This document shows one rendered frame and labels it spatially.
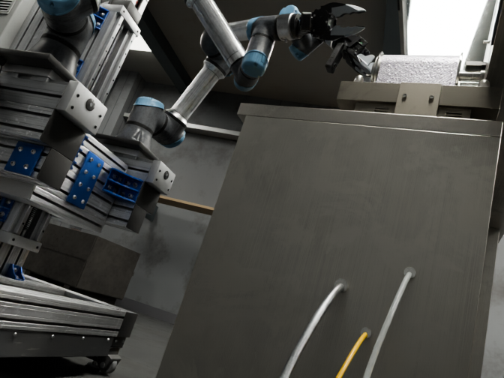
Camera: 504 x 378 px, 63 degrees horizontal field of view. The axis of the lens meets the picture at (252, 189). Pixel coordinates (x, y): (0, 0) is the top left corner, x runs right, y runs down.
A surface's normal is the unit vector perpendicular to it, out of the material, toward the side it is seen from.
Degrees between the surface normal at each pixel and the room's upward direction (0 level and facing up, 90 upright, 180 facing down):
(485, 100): 90
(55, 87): 90
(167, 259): 90
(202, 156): 90
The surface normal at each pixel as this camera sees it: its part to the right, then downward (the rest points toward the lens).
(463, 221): -0.35, -0.38
